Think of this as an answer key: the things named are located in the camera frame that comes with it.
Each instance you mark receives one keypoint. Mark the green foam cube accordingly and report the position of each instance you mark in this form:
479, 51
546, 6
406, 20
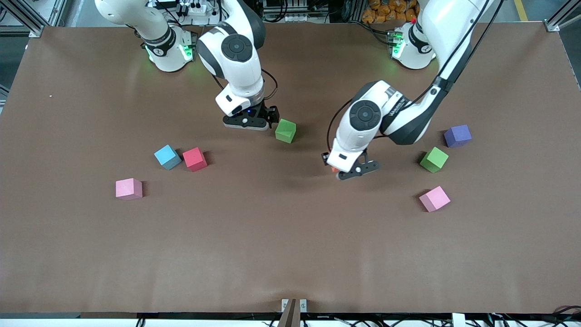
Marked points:
285, 131
434, 160

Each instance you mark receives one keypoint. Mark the light blue foam cube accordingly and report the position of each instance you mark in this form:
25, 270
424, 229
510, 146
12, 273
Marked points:
167, 157

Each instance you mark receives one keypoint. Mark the pink foam cube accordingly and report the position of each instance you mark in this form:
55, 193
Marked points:
128, 189
434, 199

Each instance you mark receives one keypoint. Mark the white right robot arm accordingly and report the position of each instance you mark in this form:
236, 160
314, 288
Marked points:
236, 72

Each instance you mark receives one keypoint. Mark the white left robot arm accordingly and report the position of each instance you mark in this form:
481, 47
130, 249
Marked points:
358, 141

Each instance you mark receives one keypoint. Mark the brown table cover sheet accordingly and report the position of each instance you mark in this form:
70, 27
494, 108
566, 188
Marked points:
290, 227

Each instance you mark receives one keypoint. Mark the red foam cube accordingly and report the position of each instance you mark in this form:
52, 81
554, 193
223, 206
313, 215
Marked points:
195, 160

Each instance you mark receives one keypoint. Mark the grey metal equipment rack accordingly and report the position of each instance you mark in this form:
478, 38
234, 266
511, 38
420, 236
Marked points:
283, 9

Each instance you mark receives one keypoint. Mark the white power strip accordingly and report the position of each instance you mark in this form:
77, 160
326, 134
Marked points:
190, 8

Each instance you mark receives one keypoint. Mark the purple foam cube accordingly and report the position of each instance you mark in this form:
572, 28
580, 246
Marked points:
457, 136

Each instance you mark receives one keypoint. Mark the pile of orange objects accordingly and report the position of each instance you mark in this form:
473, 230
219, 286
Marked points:
386, 11

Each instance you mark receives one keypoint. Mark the small white box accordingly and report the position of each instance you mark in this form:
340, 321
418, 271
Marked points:
458, 320

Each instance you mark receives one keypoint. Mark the silver metal bracket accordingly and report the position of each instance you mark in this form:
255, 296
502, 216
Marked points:
285, 304
302, 305

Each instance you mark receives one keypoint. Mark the brown camera pole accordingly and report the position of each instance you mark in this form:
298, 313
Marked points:
290, 318

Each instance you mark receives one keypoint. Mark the aluminium frame profile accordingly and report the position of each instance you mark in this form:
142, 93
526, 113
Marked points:
560, 18
27, 20

